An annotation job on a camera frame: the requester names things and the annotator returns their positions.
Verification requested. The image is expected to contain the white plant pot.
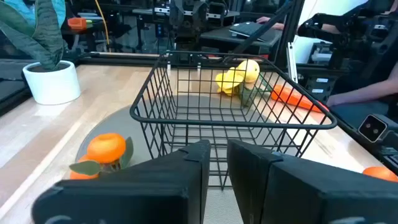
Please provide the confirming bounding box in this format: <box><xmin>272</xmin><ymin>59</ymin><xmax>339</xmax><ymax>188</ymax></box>
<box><xmin>22</xmin><ymin>60</ymin><xmax>81</xmax><ymax>106</ymax></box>

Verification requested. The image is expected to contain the hanging yellow cable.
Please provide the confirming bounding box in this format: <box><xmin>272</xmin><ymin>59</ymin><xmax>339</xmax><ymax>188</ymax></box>
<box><xmin>94</xmin><ymin>0</ymin><xmax>112</xmax><ymax>53</ymax></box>

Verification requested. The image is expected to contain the person's hand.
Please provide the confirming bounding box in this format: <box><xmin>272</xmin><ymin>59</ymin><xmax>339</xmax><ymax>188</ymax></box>
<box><xmin>256</xmin><ymin>16</ymin><xmax>285</xmax><ymax>31</ymax></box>

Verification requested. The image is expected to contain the orange box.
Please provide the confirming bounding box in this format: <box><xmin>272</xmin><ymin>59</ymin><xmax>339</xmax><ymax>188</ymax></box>
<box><xmin>67</xmin><ymin>17</ymin><xmax>88</xmax><ymax>31</ymax></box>

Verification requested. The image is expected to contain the grey round mat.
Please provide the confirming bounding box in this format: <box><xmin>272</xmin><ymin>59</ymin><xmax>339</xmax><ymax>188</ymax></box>
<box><xmin>75</xmin><ymin>94</ymin><xmax>307</xmax><ymax>224</ymax></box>

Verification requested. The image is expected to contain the black table-level camera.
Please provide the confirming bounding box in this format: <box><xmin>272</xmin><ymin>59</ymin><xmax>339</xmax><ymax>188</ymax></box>
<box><xmin>357</xmin><ymin>114</ymin><xmax>389</xmax><ymax>144</ymax></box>

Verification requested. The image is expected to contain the person's forearm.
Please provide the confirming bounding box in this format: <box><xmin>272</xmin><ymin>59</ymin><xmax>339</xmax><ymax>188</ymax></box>
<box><xmin>325</xmin><ymin>63</ymin><xmax>398</xmax><ymax>108</ymax></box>

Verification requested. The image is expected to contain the black wire basket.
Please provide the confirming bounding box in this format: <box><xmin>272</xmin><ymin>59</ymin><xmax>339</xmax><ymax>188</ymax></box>
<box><xmin>129</xmin><ymin>51</ymin><xmax>338</xmax><ymax>190</ymax></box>

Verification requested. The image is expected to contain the black keyboard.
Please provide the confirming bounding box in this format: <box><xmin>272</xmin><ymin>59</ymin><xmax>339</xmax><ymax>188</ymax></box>
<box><xmin>229</xmin><ymin>21</ymin><xmax>274</xmax><ymax>42</ymax></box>

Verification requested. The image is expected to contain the black desk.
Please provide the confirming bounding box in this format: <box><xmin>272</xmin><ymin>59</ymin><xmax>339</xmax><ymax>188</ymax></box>
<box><xmin>200</xmin><ymin>26</ymin><xmax>282</xmax><ymax>56</ymax></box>

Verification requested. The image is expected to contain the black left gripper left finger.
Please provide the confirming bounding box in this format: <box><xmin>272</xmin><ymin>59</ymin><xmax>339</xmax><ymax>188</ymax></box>
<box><xmin>30</xmin><ymin>139</ymin><xmax>211</xmax><ymax>224</ymax></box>

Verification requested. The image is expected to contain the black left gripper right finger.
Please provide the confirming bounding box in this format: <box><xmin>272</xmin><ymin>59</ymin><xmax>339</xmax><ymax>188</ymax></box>
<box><xmin>226</xmin><ymin>139</ymin><xmax>398</xmax><ymax>224</ymax></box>

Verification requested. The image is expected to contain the green artificial plant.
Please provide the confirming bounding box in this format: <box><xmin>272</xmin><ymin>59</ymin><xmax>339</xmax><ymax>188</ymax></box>
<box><xmin>0</xmin><ymin>0</ymin><xmax>68</xmax><ymax>71</ymax></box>

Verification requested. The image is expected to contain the orange carrot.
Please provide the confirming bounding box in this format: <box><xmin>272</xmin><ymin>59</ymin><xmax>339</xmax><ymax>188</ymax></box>
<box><xmin>269</xmin><ymin>84</ymin><xmax>330</xmax><ymax>113</ymax></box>

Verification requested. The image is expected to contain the red fruit at left edge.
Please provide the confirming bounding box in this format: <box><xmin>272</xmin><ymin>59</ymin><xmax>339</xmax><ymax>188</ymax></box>
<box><xmin>362</xmin><ymin>166</ymin><xmax>398</xmax><ymax>183</ymax></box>

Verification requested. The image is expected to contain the tangerine bunch with leaves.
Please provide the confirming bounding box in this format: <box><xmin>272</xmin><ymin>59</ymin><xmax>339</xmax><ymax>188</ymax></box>
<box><xmin>68</xmin><ymin>133</ymin><xmax>134</xmax><ymax>180</ymax></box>

